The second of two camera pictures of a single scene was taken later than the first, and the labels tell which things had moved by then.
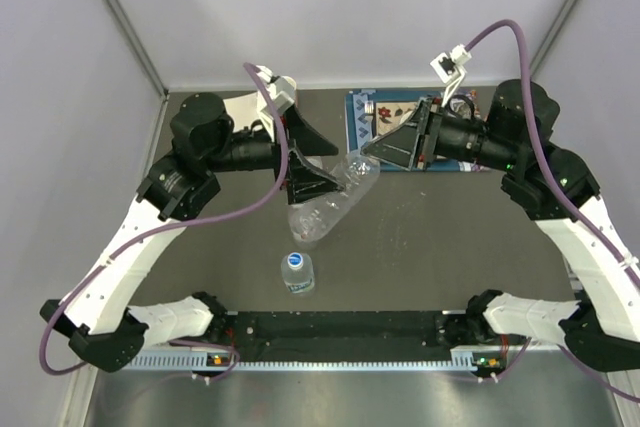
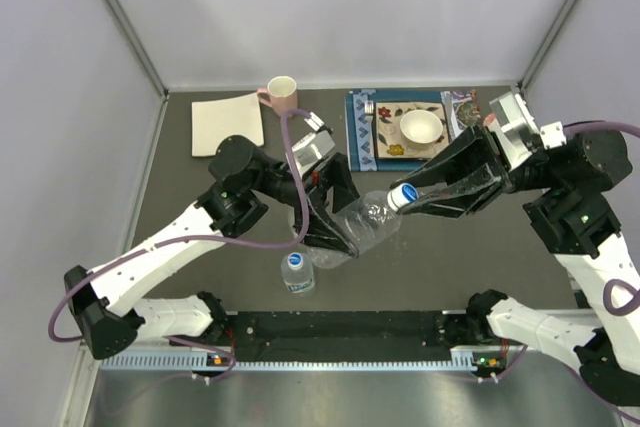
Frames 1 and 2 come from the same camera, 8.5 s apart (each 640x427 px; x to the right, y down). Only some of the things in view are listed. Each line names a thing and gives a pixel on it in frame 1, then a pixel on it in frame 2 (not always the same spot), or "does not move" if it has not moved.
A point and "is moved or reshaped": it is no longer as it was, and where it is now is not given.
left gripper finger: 304,140 → 336,175
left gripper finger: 304,183 → 321,233
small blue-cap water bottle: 298,273 does not move
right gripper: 402,144 → 477,149
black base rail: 336,337 does not move
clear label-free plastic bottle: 311,221 is moved or reshaped
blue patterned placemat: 361,124 does not move
